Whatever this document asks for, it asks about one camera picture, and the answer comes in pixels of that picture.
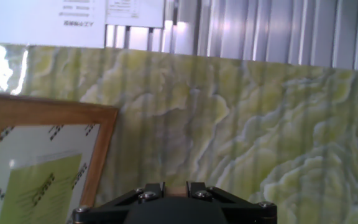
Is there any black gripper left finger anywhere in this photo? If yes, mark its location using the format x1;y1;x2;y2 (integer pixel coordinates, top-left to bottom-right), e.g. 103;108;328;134
72;182;166;224

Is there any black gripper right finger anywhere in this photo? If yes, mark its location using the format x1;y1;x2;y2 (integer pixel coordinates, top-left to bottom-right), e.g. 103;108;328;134
186;182;278;224

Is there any green marble pattern mat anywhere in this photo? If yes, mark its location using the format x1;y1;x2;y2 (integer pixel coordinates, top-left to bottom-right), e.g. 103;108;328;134
0;42;358;224

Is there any paper sheet with printed table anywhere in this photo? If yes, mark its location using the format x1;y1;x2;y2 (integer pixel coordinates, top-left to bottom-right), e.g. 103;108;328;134
105;0;167;29

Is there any wooden picture frame with stand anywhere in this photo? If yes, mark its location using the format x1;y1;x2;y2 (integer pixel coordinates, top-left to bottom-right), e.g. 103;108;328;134
0;91;120;224

